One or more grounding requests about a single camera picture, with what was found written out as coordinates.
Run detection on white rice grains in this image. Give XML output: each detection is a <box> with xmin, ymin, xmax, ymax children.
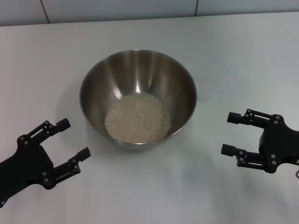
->
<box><xmin>104</xmin><ymin>92</ymin><xmax>171</xmax><ymax>143</ymax></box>

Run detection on stainless steel mixing bowl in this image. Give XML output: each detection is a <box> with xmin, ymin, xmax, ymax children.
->
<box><xmin>79</xmin><ymin>49</ymin><xmax>197</xmax><ymax>151</ymax></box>

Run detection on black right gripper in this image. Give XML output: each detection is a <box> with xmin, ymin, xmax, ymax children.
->
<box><xmin>221</xmin><ymin>108</ymin><xmax>299</xmax><ymax>175</ymax></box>

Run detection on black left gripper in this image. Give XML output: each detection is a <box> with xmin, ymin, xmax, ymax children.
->
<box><xmin>0</xmin><ymin>118</ymin><xmax>92</xmax><ymax>204</ymax></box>

